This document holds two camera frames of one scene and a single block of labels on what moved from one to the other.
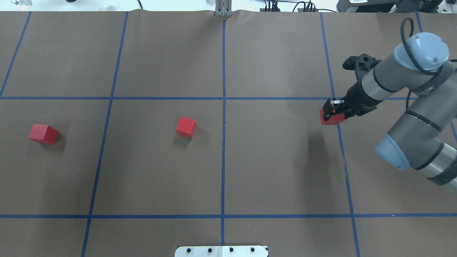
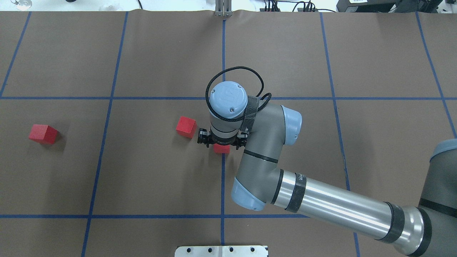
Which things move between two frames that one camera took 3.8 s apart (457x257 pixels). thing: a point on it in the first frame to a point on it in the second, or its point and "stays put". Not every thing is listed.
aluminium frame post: [223, 8] stays put
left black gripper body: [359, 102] to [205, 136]
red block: [186, 127] stays put
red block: [335, 119] to [220, 149]
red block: [44, 134] stays put
